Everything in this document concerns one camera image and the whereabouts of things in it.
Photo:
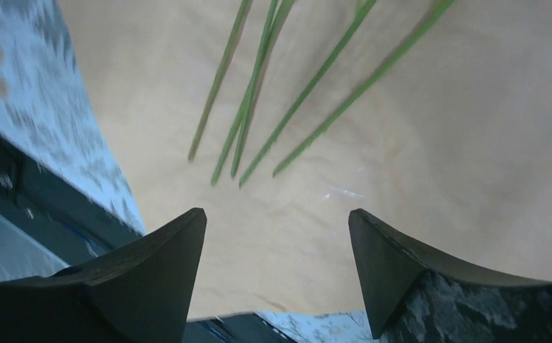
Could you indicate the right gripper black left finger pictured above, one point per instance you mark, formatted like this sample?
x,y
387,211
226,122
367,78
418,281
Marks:
x,y
140,292

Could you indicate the green and orange wrapping paper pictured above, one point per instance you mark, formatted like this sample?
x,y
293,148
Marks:
x,y
453,146

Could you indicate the floral patterned table mat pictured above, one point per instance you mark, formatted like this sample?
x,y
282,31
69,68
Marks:
x,y
45,112

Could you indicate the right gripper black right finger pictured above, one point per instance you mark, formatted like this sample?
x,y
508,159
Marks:
x,y
416,293

